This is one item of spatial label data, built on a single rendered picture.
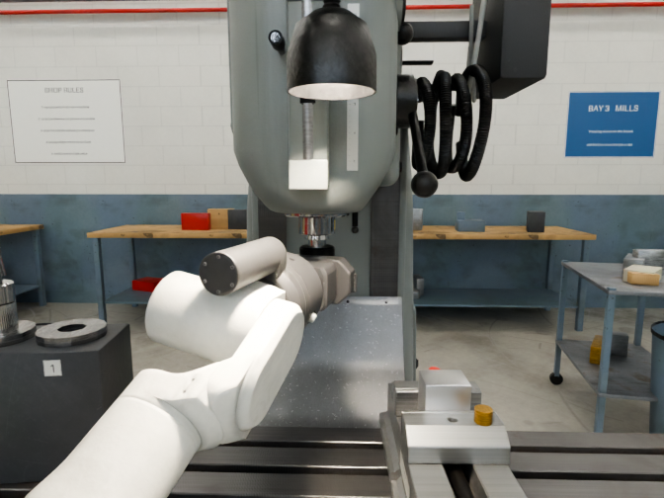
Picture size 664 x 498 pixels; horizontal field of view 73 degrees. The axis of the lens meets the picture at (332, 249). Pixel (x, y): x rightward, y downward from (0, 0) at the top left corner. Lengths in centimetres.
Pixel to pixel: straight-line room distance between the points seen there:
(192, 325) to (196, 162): 469
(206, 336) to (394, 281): 66
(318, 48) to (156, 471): 30
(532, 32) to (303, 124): 51
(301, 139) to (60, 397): 48
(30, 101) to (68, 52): 66
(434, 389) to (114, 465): 43
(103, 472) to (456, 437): 42
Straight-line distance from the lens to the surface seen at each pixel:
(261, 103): 52
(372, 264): 98
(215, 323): 37
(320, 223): 57
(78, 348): 71
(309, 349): 98
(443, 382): 65
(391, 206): 96
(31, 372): 73
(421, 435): 61
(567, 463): 81
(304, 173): 46
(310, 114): 47
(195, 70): 516
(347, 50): 36
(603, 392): 270
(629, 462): 85
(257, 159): 52
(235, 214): 441
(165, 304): 39
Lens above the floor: 135
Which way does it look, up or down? 9 degrees down
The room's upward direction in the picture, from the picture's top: straight up
